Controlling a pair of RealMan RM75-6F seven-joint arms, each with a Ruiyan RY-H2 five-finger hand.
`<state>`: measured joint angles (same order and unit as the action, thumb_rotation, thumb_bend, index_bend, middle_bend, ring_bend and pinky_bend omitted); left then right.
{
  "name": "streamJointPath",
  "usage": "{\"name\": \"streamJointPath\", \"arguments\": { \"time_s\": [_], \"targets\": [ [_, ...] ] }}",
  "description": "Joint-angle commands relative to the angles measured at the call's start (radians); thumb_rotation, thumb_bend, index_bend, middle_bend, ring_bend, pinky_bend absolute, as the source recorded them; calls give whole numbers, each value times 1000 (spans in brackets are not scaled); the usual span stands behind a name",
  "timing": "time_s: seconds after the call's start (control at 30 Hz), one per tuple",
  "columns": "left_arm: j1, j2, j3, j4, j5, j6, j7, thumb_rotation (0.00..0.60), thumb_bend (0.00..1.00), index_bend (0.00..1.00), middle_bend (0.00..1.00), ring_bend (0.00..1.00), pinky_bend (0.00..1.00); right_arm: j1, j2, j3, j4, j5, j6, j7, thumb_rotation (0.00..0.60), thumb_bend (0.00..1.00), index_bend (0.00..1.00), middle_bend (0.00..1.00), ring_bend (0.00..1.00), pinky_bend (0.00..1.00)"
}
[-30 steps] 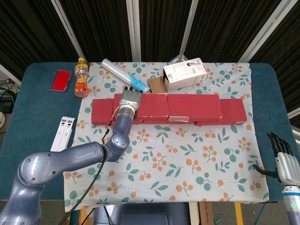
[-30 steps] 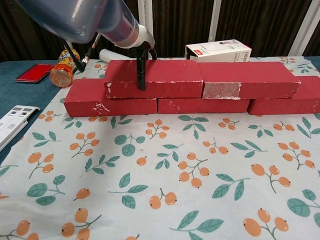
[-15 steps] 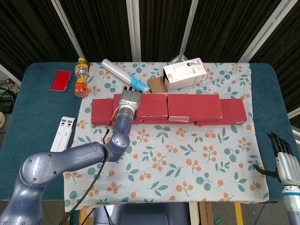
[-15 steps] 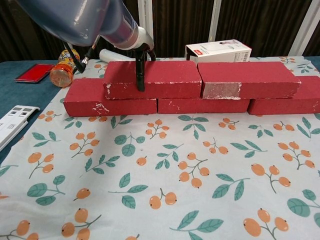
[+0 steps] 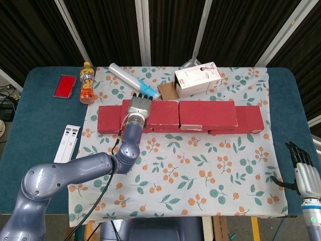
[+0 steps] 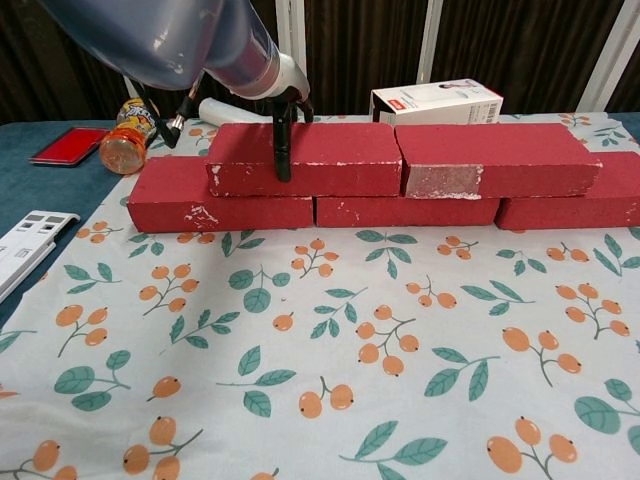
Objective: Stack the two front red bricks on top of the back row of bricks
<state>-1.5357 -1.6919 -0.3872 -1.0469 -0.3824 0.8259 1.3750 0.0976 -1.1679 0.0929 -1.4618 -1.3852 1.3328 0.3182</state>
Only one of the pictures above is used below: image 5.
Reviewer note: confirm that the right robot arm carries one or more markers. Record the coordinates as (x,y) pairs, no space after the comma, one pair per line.
(312,218)

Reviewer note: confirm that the white carton box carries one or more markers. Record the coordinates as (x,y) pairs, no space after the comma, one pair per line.
(198,80)

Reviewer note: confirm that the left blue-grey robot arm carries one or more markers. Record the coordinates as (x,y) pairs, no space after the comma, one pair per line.
(75,168)

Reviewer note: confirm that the orange drink bottle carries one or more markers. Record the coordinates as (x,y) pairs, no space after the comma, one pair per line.
(87,82)

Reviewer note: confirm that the blue-grey robot torso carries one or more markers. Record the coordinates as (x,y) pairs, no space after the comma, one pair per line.
(155,228)

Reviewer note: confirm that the red phone case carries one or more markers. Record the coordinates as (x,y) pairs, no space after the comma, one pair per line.
(65,86)

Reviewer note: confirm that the dark ribbed curtain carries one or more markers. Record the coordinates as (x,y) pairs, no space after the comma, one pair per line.
(113,30)

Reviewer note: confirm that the red brick with worn end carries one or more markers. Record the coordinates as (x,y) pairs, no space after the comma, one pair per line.
(208,113)

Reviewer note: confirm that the white metal frame post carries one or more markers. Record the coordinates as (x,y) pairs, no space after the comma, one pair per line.
(75,35)
(281,32)
(201,32)
(144,30)

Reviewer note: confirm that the brown cardboard piece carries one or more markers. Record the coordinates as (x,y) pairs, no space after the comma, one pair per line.
(168,91)

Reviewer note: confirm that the clear film roll blue label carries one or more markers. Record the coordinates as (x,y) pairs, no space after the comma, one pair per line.
(125,75)

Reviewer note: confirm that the floral fruit print tablecloth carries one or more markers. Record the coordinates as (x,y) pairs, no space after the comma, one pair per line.
(200,155)

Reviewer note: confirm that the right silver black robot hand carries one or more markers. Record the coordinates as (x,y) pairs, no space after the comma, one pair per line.
(308,180)

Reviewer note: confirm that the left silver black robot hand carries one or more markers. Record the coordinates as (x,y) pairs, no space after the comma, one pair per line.
(140,106)

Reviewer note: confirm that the teal table cover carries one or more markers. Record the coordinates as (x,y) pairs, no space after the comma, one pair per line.
(37,120)

